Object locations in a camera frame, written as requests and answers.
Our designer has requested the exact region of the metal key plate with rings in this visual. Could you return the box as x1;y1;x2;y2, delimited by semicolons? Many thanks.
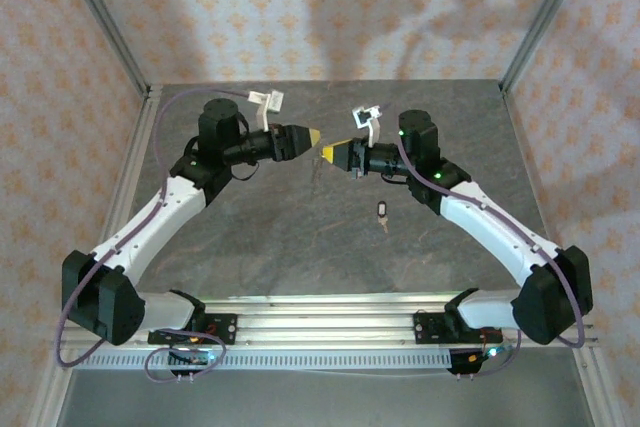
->
308;154;327;183

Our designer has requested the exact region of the key with black head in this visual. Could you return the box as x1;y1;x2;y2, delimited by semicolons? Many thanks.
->
375;200;392;234

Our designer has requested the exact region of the grey metal lower panel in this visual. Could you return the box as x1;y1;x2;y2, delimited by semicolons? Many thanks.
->
54;369;599;427

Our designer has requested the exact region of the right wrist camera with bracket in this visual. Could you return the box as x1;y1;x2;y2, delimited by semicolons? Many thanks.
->
351;104;382;148

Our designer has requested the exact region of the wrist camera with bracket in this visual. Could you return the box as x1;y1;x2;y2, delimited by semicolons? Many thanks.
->
248;90;285;132
351;104;382;148

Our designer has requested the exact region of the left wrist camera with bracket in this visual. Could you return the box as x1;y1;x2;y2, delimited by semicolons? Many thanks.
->
248;90;285;132

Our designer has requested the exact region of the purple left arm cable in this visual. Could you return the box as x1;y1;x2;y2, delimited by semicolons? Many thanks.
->
53;88;254;384

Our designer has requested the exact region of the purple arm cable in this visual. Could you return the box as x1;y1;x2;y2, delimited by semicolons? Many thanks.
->
53;88;254;384
379;102;586;379

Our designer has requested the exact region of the aluminium table side rail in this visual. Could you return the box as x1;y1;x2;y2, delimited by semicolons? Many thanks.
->
499;84;561;253
99;85;164;253

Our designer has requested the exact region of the aluminium base rail beam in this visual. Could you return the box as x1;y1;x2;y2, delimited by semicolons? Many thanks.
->
52;296;601;351

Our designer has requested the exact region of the aluminium frame post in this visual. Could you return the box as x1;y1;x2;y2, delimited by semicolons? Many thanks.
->
499;0;595;93
53;0;151;98

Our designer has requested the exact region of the white slotted cable duct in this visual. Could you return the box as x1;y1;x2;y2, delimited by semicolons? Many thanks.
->
74;349;454;372

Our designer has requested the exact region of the small circuit board with wires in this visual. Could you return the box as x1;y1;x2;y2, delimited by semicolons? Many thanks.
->
447;344;516;379
167;344;214;379

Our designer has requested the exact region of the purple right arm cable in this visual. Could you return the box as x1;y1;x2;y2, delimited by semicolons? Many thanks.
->
379;102;586;379

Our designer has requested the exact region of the aluminium frame leg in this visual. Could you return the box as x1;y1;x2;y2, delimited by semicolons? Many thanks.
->
574;346;626;427
27;346;76;427

